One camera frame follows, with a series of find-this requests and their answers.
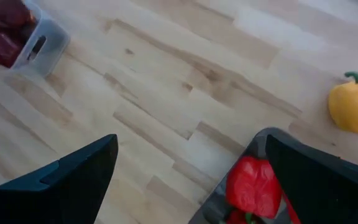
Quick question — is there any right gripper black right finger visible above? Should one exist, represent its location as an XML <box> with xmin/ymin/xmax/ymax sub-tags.
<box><xmin>264</xmin><ymin>133</ymin><xmax>358</xmax><ymax>224</ymax></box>

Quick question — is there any red bell pepper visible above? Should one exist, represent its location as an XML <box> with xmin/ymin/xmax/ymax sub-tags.
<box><xmin>224</xmin><ymin>208</ymin><xmax>258</xmax><ymax>224</ymax></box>
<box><xmin>225</xmin><ymin>155</ymin><xmax>283</xmax><ymax>219</ymax></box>

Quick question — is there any yellow bell pepper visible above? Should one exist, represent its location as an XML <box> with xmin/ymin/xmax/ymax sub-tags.
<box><xmin>327</xmin><ymin>71</ymin><xmax>358</xmax><ymax>136</ymax></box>

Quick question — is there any grey plastic basket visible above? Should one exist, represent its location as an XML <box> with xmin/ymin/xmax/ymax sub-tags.
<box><xmin>188</xmin><ymin>126</ymin><xmax>358</xmax><ymax>224</ymax></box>
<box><xmin>0</xmin><ymin>0</ymin><xmax>71</xmax><ymax>78</ymax></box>

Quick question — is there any red apple with yellow patch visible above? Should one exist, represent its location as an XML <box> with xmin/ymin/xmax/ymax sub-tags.
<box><xmin>0</xmin><ymin>0</ymin><xmax>37</xmax><ymax>29</ymax></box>

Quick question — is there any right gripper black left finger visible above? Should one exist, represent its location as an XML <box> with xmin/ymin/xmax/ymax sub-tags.
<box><xmin>0</xmin><ymin>133</ymin><xmax>119</xmax><ymax>224</ymax></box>

